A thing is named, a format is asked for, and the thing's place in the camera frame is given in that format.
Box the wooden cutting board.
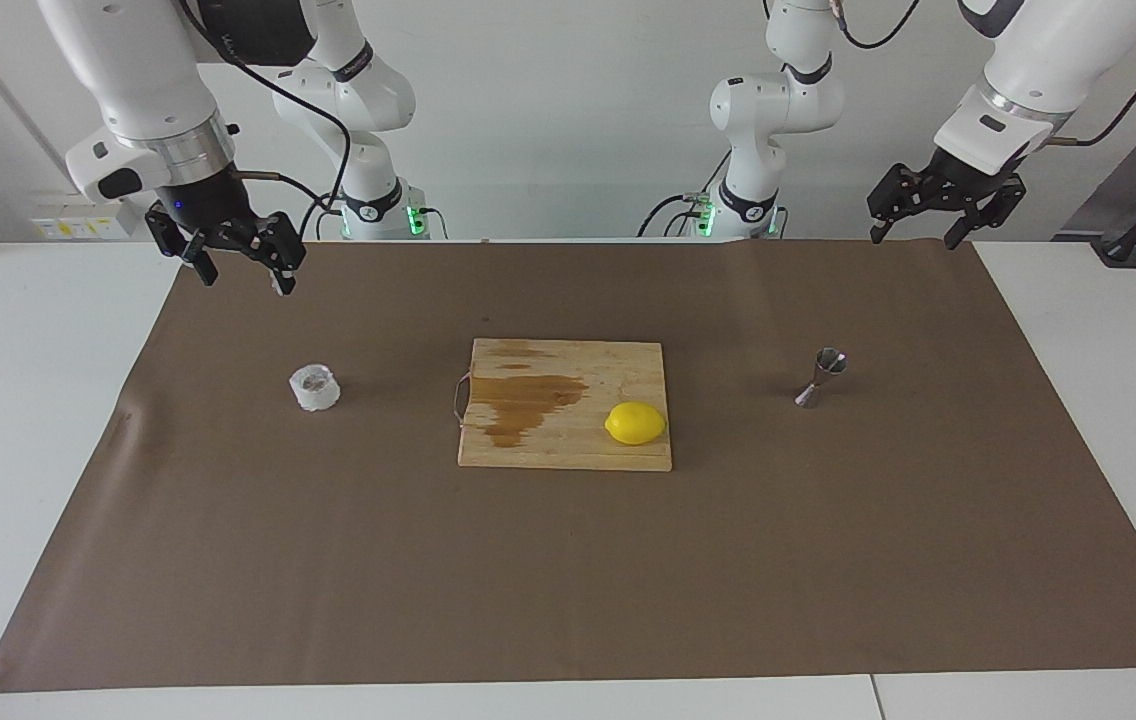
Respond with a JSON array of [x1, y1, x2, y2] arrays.
[[451, 338, 674, 473]]

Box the steel double jigger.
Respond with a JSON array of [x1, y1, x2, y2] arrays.
[[794, 347, 848, 410]]

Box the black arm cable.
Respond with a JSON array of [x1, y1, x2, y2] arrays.
[[178, 0, 354, 241], [828, 0, 1136, 148]]

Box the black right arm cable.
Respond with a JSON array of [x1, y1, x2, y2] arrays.
[[178, 0, 354, 241]]

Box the black right base cable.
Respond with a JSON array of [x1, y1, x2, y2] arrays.
[[296, 190, 345, 241]]

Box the yellow lemon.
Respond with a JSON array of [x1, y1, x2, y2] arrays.
[[604, 401, 668, 447]]

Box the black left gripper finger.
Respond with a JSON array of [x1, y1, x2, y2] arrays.
[[944, 175, 1027, 251], [867, 163, 939, 244]]

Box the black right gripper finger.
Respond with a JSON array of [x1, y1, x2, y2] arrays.
[[228, 212, 307, 297], [146, 205, 219, 287]]

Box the brown paper table mat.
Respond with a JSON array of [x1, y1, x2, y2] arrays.
[[0, 238, 1136, 693]]

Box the white wall socket box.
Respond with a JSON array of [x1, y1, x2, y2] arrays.
[[31, 190, 139, 241]]

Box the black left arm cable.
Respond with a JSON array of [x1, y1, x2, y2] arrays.
[[828, 0, 1136, 148]]

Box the black base cable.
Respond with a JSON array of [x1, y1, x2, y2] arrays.
[[296, 190, 345, 241], [636, 150, 734, 239]]

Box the black left base cable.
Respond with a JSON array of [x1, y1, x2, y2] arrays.
[[636, 150, 734, 239]]

